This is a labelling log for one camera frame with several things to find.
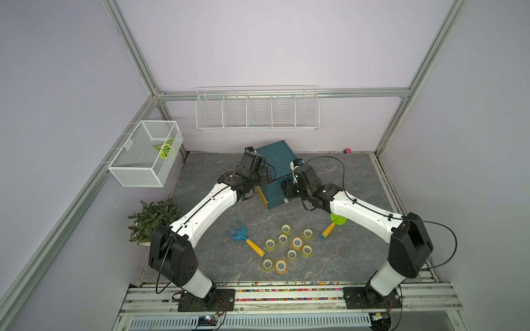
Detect teal drawer cabinet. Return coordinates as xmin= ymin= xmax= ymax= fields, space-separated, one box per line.
xmin=256 ymin=140 xmax=298 ymax=210

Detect yellow-green tape roll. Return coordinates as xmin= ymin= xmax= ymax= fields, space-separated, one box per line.
xmin=281 ymin=224 xmax=292 ymax=236
xmin=278 ymin=234 xmax=289 ymax=245
xmin=300 ymin=245 xmax=314 ymax=257
xmin=302 ymin=228 xmax=314 ymax=240
xmin=262 ymin=258 xmax=275 ymax=272
xmin=286 ymin=249 xmax=298 ymax=262
xmin=264 ymin=238 xmax=277 ymax=252

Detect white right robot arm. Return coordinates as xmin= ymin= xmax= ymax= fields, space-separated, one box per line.
xmin=282 ymin=159 xmax=433 ymax=301

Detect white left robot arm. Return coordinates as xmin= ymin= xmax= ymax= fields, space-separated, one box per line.
xmin=149 ymin=165 xmax=272 ymax=299

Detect orange tape roll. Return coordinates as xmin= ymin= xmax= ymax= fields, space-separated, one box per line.
xmin=274 ymin=259 xmax=288 ymax=274
xmin=291 ymin=237 xmax=304 ymax=250

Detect green toy shovel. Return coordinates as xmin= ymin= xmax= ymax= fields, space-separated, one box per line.
xmin=320 ymin=213 xmax=348 ymax=240

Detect blue toy rake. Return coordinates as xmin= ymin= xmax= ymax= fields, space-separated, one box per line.
xmin=225 ymin=221 xmax=266 ymax=258

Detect green toy in basket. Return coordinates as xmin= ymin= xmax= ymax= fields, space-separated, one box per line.
xmin=154 ymin=139 xmax=174 ymax=159

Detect green potted plant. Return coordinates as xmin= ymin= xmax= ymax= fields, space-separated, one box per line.
xmin=128 ymin=199 xmax=183 ymax=245

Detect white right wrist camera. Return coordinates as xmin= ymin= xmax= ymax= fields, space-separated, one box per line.
xmin=290 ymin=159 xmax=304 ymax=171

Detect white wire wall shelf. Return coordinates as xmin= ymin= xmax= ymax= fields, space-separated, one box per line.
xmin=195 ymin=86 xmax=320 ymax=131

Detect white wire basket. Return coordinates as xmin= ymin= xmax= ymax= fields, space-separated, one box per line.
xmin=108 ymin=120 xmax=184 ymax=188

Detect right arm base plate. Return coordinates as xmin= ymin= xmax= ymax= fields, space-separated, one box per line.
xmin=342 ymin=287 xmax=402 ymax=311

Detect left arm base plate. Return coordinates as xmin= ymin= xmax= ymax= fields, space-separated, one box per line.
xmin=177 ymin=288 xmax=235 ymax=313

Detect white vented cable duct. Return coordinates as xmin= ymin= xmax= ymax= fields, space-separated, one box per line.
xmin=124 ymin=313 xmax=372 ymax=330

